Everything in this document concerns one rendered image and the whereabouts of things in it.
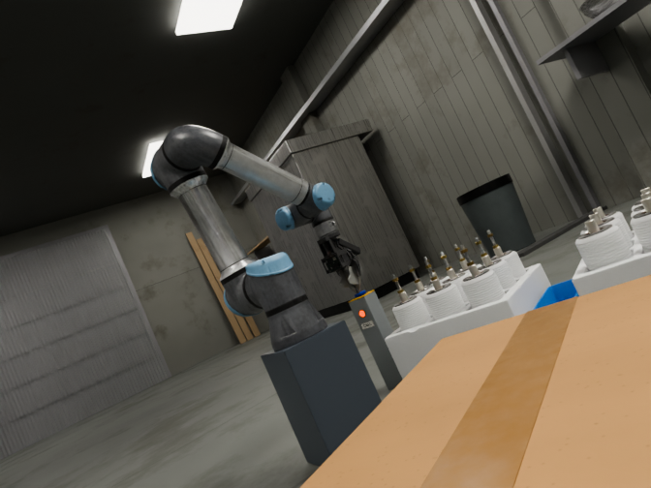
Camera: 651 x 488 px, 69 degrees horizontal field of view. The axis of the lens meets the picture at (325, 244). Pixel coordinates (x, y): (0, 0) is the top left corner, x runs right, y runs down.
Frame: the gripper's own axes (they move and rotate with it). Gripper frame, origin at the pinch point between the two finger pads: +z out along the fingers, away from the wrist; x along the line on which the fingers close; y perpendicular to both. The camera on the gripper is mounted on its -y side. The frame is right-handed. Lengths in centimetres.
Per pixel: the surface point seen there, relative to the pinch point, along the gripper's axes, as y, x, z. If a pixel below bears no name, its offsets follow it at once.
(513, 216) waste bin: -249, -17, 9
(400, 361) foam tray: 12.0, 11.7, 23.6
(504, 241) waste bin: -242, -30, 23
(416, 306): 6.8, 21.3, 10.8
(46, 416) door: -158, -767, 5
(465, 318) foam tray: 12.0, 36.3, 17.2
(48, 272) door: -230, -736, -213
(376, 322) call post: 3.4, 3.5, 12.0
